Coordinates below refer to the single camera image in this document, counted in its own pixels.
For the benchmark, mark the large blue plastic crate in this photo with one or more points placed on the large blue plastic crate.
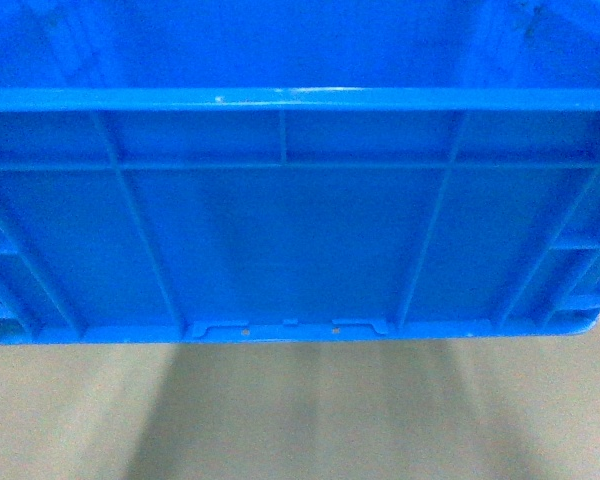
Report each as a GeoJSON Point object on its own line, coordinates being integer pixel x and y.
{"type": "Point", "coordinates": [253, 171]}

